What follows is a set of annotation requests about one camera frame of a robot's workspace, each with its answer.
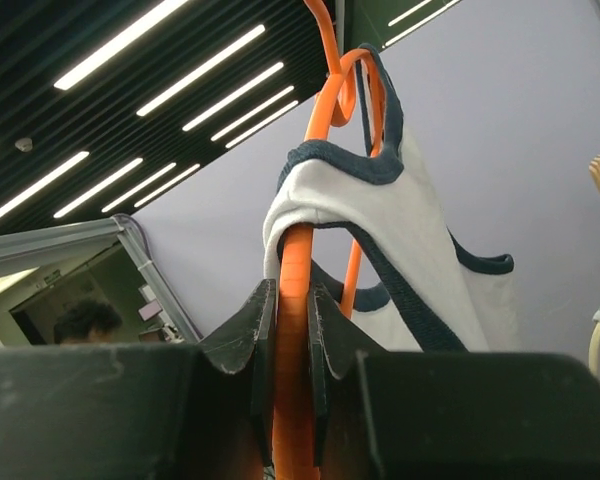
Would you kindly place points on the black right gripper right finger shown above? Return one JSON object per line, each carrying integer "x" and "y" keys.
{"x": 407, "y": 415}

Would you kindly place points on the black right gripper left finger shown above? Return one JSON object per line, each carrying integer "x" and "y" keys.
{"x": 144, "y": 410}

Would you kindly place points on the orange plastic hanger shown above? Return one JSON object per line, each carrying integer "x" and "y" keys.
{"x": 300, "y": 280}

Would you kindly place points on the white navy-trimmed tank top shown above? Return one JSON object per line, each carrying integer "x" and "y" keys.
{"x": 432, "y": 294}

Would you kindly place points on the cream plastic hanger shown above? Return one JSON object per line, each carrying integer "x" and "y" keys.
{"x": 594, "y": 350}

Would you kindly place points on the person in background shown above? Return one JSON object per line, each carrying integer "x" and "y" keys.
{"x": 88, "y": 321}

